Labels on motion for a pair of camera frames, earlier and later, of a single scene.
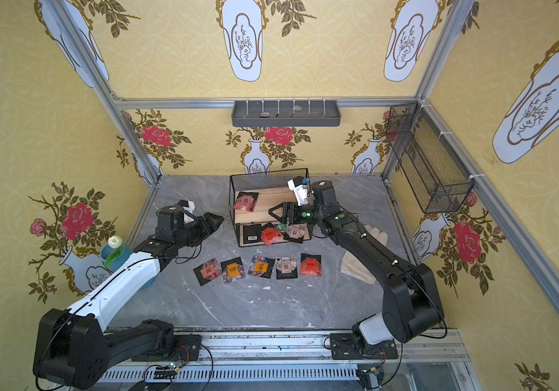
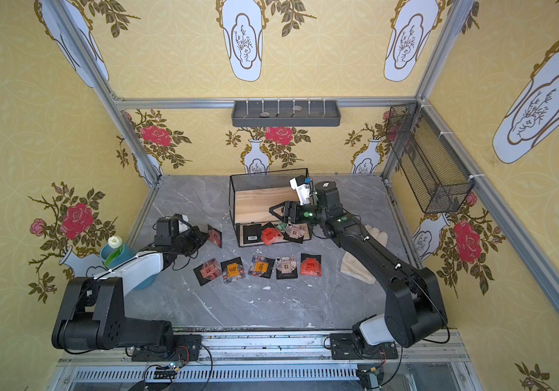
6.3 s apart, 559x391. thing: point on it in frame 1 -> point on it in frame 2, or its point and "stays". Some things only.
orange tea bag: x=232 y=270 stays
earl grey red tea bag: x=245 y=201 -> x=215 y=235
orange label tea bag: x=261 y=266 stays
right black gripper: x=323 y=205 stays
